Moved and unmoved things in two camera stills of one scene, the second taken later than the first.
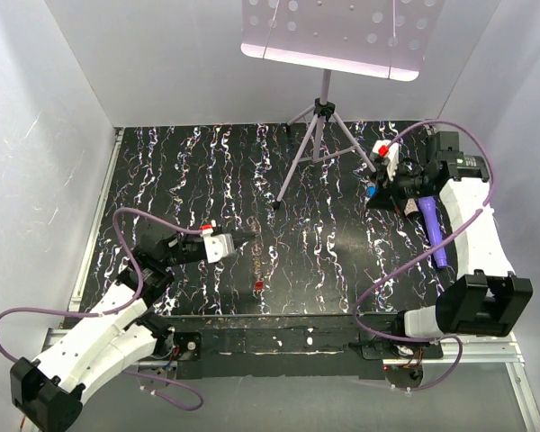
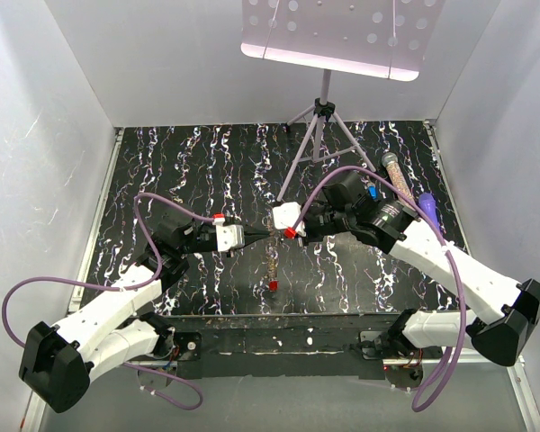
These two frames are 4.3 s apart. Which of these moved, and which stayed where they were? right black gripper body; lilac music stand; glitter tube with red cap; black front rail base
Moved: right black gripper body; glitter tube with red cap
Stayed: lilac music stand; black front rail base
